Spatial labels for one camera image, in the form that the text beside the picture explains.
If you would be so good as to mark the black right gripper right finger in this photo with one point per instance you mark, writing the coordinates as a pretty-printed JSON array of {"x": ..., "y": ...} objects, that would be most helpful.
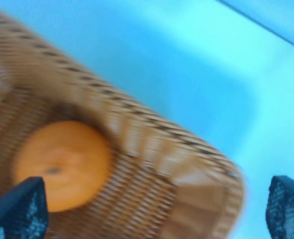
[{"x": 280, "y": 208}]

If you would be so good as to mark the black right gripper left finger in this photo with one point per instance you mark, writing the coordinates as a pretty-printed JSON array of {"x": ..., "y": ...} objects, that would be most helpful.
[{"x": 23, "y": 211}]

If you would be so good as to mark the orange with knobby top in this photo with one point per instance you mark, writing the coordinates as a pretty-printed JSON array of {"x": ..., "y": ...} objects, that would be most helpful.
[{"x": 74, "y": 160}]

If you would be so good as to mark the orange woven rectangular basket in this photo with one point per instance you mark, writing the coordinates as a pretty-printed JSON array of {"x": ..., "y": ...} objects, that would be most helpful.
[{"x": 166, "y": 183}]

